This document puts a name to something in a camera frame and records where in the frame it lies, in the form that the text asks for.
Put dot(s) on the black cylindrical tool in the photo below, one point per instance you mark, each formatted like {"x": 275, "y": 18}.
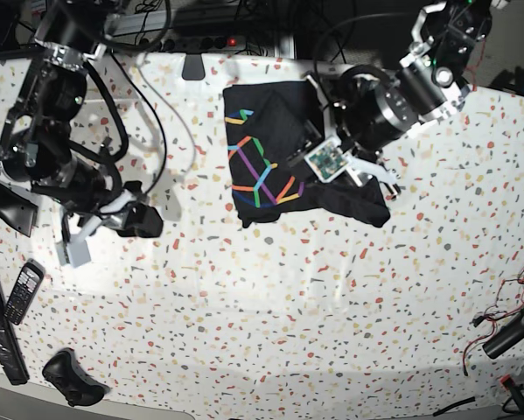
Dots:
{"x": 510, "y": 335}

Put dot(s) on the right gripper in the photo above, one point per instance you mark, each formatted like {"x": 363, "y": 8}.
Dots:
{"x": 83, "y": 188}

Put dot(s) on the black remote control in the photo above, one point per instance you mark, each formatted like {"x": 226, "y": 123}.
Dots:
{"x": 24, "y": 291}

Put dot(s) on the thin black stick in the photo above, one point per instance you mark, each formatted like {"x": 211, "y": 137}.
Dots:
{"x": 454, "y": 405}

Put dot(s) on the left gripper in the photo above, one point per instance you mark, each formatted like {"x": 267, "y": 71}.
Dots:
{"x": 372, "y": 113}

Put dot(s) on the black game controller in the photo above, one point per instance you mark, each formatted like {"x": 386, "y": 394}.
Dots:
{"x": 64, "y": 372}

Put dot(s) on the red black clamp right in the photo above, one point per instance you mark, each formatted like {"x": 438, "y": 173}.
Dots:
{"x": 516, "y": 395}

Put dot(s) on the power strip with red switch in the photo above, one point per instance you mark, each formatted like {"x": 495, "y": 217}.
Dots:
{"x": 202, "y": 44}

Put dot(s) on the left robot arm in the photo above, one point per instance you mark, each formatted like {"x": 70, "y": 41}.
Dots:
{"x": 430, "y": 74}

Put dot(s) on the black handheld device with handle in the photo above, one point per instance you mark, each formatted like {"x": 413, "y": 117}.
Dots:
{"x": 19, "y": 208}

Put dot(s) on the black T-shirt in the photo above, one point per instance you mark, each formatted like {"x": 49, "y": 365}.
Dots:
{"x": 267, "y": 126}

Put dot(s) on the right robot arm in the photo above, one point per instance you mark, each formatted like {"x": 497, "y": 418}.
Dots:
{"x": 36, "y": 144}

